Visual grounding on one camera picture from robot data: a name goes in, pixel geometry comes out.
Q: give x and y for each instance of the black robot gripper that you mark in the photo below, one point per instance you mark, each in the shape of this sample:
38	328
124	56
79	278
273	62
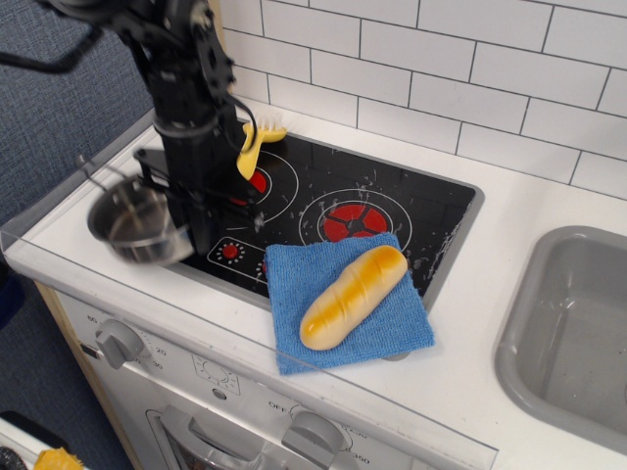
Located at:
199	176

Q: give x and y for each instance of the stainless steel pot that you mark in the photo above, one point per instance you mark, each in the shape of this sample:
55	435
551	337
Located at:
131	217

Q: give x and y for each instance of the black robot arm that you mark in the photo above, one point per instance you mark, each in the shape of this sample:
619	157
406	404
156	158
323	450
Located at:
176	49

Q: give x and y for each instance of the black toy stove top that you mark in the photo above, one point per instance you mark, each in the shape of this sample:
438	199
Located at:
311	193

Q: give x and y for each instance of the yellow dish brush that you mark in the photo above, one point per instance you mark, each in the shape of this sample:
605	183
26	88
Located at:
266	128

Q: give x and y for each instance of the toy bread loaf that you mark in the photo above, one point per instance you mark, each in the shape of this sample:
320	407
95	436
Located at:
360	288

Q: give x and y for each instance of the grey left oven knob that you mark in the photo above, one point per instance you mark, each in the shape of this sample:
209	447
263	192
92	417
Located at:
118	343

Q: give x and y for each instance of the grey oven knob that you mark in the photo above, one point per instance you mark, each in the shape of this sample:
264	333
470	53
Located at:
314	438
118	343

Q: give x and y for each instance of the white toy oven front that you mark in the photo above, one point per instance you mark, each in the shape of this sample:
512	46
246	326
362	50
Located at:
181	410

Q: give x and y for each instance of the grey right oven knob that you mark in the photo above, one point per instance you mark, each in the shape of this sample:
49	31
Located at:
314	438

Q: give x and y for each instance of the yellow black object bottom left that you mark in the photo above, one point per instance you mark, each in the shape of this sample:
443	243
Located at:
50	459

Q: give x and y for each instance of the grey sink basin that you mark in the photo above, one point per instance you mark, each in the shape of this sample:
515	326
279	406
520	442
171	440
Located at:
562	355

